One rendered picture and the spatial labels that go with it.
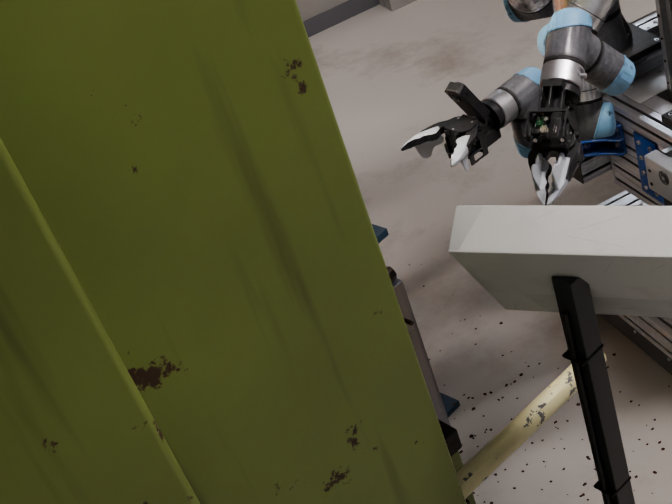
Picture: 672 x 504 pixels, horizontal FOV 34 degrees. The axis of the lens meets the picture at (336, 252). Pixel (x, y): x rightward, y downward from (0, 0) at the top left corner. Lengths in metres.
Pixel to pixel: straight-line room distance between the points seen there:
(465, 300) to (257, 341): 2.00
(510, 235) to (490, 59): 3.14
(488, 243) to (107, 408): 0.66
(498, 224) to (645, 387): 1.45
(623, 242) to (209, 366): 0.61
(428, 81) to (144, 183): 3.46
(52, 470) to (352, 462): 0.59
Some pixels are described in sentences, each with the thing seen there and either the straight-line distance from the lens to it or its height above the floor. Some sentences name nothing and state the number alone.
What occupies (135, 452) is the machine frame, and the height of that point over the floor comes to 1.31.
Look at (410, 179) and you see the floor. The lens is 4.12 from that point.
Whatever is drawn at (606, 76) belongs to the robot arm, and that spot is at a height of 1.15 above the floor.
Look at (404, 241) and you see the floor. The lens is 3.80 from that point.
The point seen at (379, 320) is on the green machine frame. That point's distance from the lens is 1.66.
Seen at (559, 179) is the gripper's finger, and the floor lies 1.09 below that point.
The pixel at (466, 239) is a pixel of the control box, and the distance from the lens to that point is 1.70.
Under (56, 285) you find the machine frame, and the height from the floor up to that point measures 1.56.
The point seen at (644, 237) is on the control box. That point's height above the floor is 1.18.
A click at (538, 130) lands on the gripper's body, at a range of 1.93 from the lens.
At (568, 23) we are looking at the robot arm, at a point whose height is 1.27.
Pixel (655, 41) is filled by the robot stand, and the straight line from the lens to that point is 2.87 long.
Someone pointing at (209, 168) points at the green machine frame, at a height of 1.51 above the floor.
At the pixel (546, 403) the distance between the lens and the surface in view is 2.17.
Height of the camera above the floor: 2.15
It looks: 34 degrees down
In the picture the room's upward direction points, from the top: 20 degrees counter-clockwise
